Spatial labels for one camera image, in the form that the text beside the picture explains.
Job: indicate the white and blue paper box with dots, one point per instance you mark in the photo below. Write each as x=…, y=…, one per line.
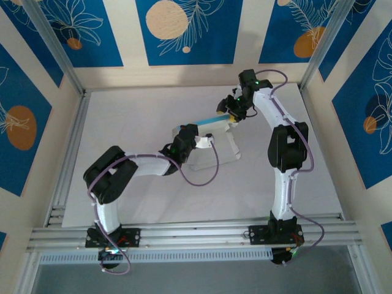
x=220, y=153

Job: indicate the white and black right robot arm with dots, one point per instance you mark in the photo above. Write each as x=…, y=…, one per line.
x=269, y=104

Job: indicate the black arm base unit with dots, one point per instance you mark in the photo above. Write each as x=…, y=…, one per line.
x=278, y=257
x=104, y=258

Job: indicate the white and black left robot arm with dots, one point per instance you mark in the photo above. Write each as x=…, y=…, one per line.
x=150, y=165

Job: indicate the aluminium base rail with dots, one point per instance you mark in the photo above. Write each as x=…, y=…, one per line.
x=196, y=235

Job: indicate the aluminium frame post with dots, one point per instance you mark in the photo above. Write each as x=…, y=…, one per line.
x=55, y=46
x=327, y=46

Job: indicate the aluminium side rail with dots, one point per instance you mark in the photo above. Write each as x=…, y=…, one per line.
x=80, y=122

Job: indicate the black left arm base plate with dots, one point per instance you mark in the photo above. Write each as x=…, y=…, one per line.
x=131, y=237

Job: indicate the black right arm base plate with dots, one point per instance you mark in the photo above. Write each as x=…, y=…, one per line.
x=257, y=234

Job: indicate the aluminium frame leg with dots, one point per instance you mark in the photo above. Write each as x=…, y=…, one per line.
x=29, y=275
x=359, y=272

